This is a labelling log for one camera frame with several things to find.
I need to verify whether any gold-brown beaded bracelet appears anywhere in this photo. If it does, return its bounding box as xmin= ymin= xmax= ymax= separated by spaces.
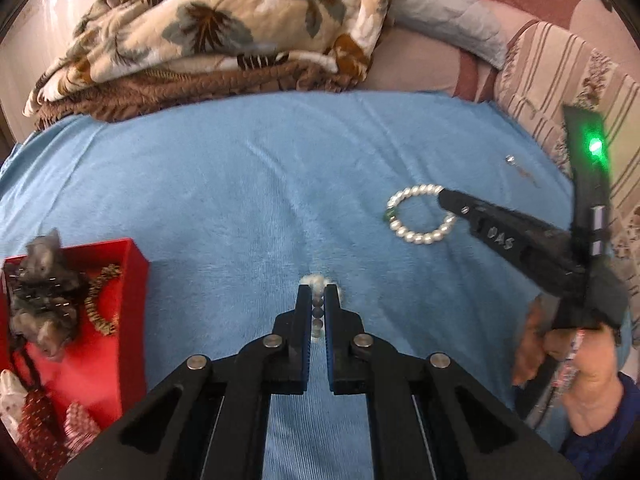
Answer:
xmin=84 ymin=263 xmax=123 ymax=337

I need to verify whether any dark red patterned scrunchie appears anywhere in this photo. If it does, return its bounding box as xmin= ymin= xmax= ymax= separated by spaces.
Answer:
xmin=17 ymin=389 xmax=71 ymax=471

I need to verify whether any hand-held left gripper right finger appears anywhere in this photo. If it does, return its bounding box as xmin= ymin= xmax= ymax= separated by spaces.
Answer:
xmin=324 ymin=284 xmax=581 ymax=480

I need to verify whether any striped wrist strap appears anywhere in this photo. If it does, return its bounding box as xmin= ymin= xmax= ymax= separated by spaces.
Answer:
xmin=525 ymin=330 xmax=586 ymax=428

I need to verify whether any white cherry-print scrunchie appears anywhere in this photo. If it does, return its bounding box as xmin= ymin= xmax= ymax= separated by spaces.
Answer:
xmin=0 ymin=369 xmax=28 ymax=441

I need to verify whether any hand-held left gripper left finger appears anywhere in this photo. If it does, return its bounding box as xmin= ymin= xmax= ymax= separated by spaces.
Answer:
xmin=56 ymin=284 xmax=314 ymax=480

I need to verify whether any red box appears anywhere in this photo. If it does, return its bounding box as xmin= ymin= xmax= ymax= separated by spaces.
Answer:
xmin=0 ymin=239 xmax=150 ymax=471

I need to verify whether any red-white checked bow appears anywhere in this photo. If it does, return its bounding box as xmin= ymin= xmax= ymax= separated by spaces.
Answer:
xmin=62 ymin=401 xmax=103 ymax=456

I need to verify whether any small silver pin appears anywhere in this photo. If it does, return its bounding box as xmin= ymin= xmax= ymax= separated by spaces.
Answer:
xmin=505 ymin=154 xmax=538 ymax=186

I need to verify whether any small pearl hair tie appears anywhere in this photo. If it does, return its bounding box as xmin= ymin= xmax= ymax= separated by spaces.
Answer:
xmin=300 ymin=272 xmax=343 ymax=343

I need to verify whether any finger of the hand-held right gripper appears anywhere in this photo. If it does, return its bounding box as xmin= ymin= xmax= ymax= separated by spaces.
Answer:
xmin=437 ymin=187 xmax=587 ymax=294

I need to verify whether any leaf-print blanket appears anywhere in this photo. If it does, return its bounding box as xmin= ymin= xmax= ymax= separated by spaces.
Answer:
xmin=22 ymin=0 xmax=393 ymax=116

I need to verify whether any brown ruffled blanket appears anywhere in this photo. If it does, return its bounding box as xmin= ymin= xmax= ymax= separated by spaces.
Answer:
xmin=32 ymin=57 xmax=371 ymax=133

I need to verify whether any pearl bracelet with green bead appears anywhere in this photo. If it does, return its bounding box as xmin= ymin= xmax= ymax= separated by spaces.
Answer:
xmin=386 ymin=185 xmax=458 ymax=247

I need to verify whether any grey fuzzy hair claw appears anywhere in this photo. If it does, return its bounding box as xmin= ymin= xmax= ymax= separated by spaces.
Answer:
xmin=7 ymin=227 xmax=88 ymax=361

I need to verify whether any grey pillow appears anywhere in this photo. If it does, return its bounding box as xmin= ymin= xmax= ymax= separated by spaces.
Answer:
xmin=387 ymin=0 xmax=508 ymax=68

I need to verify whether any person's right forearm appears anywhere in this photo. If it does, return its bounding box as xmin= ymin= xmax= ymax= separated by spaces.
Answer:
xmin=560 ymin=370 xmax=636 ymax=480

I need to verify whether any person's right hand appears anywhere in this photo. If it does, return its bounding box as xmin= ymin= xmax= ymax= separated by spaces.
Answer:
xmin=512 ymin=295 xmax=631 ymax=438

